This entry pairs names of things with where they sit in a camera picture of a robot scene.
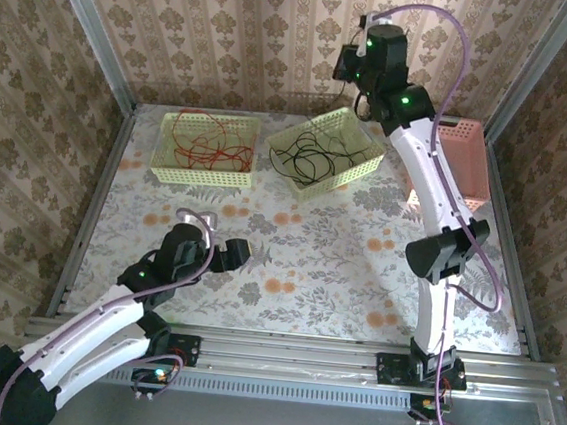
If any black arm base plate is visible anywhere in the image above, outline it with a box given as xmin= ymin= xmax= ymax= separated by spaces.
xmin=162 ymin=331 xmax=203 ymax=369
xmin=375 ymin=350 xmax=471 ymax=393

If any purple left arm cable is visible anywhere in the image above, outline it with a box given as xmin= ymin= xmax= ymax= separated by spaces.
xmin=0 ymin=190 xmax=217 ymax=425

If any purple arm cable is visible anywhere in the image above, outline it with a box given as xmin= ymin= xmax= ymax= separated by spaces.
xmin=0 ymin=190 xmax=217 ymax=425
xmin=336 ymin=0 xmax=532 ymax=425

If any small controller circuit board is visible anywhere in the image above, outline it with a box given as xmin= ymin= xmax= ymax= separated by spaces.
xmin=406 ymin=390 xmax=453 ymax=425
xmin=128 ymin=346 xmax=187 ymax=406

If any floral patterned tablecloth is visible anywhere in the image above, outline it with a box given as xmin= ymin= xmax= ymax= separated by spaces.
xmin=65 ymin=95 xmax=548 ymax=358

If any pink plastic basket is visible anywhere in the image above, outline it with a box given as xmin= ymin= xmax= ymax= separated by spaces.
xmin=404 ymin=111 xmax=499 ymax=216

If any aluminium front rail beam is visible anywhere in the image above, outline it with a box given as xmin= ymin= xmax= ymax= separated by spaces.
xmin=22 ymin=306 xmax=566 ymax=407

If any grey slotted cable duct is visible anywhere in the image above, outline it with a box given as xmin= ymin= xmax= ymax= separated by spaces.
xmin=95 ymin=365 xmax=417 ymax=415

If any pale green plastic basket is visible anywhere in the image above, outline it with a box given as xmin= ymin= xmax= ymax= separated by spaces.
xmin=259 ymin=99 xmax=391 ymax=209
xmin=146 ymin=106 xmax=264 ymax=194

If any aluminium frame post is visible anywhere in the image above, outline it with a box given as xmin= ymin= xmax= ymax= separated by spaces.
xmin=483 ymin=0 xmax=567 ymax=150
xmin=28 ymin=0 xmax=147 ymax=115

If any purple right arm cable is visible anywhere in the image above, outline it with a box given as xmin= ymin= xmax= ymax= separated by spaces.
xmin=336 ymin=0 xmax=532 ymax=425

